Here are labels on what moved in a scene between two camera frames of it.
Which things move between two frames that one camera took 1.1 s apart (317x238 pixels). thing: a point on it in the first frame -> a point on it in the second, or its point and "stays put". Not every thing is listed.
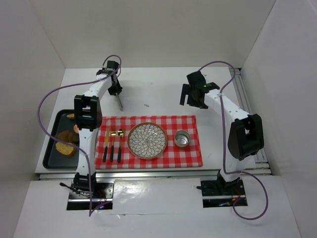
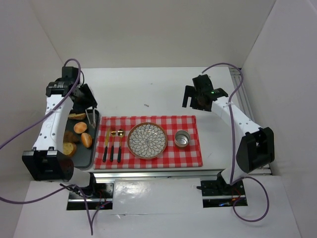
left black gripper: x=115 y=89 -> x=87 y=99
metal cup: x=182 y=138 stays put
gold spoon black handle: x=121 y=133 stays put
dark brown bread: x=69 y=136 stays put
